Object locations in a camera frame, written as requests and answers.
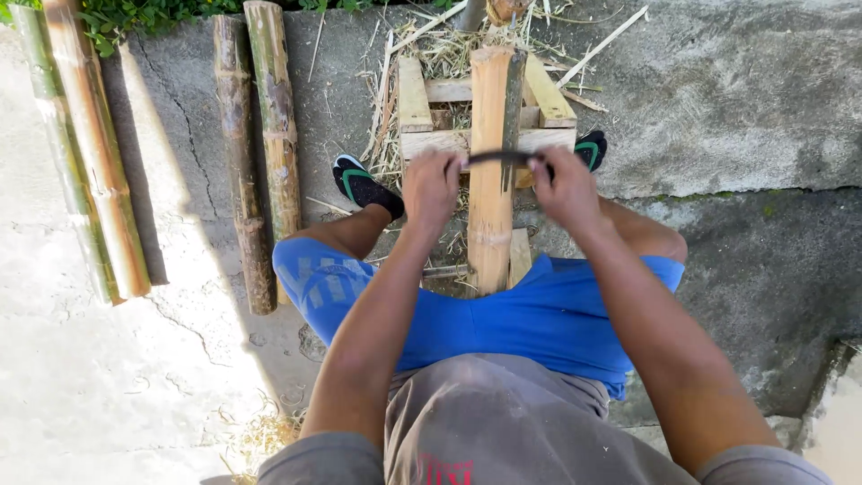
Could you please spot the blue shorts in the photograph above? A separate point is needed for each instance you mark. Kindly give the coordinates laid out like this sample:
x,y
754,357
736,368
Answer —
x,y
539,316

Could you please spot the person's right fingers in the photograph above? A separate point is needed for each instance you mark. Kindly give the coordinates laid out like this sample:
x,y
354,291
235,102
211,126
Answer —
x,y
547,161

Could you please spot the peeled tan bamboo pole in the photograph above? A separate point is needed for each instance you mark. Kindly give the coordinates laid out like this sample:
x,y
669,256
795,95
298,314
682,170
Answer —
x,y
493,168

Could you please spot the person's left hand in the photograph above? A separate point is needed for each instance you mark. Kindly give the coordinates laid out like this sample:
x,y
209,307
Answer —
x,y
429,192

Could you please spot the person's left fingers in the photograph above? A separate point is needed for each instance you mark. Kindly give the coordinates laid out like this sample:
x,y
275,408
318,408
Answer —
x,y
444,160

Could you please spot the grey shirt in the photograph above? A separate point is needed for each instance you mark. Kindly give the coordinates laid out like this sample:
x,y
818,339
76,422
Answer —
x,y
512,424

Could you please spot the pale green bamboo pole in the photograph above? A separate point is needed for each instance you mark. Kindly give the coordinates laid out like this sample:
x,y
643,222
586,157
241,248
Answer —
x,y
57,148

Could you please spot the green mottled bamboo pole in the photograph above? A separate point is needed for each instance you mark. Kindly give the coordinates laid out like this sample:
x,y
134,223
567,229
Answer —
x,y
276,121

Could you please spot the grey metal pipe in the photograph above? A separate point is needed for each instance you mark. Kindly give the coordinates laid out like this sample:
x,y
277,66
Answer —
x,y
469,15

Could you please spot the orange green bamboo pole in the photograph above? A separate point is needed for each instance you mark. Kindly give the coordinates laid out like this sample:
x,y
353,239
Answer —
x,y
94,148

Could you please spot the brown mottled bamboo pole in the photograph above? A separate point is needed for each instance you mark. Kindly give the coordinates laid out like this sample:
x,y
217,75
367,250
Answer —
x,y
241,168

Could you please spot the person's right hand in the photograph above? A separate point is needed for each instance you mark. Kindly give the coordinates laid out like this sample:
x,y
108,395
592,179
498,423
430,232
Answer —
x,y
569,192

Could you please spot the black green flip-flop sandal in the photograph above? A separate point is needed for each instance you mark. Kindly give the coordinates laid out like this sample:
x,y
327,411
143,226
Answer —
x,y
363,188
592,149

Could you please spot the green leafy plants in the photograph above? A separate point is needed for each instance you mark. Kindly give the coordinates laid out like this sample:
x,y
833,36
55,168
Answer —
x,y
135,17

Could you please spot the dark metal drawknife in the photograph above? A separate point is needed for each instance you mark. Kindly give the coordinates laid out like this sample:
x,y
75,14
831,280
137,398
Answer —
x,y
502,157

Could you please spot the heap of bamboo shavings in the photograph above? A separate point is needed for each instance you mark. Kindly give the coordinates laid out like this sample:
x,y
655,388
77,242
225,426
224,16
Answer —
x,y
438,60

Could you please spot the long pale bamboo strip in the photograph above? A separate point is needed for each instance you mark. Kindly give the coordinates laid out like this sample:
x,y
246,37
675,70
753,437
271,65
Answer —
x,y
601,46

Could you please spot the wooden shaving frame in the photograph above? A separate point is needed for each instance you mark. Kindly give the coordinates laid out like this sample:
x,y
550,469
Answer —
x,y
486,118

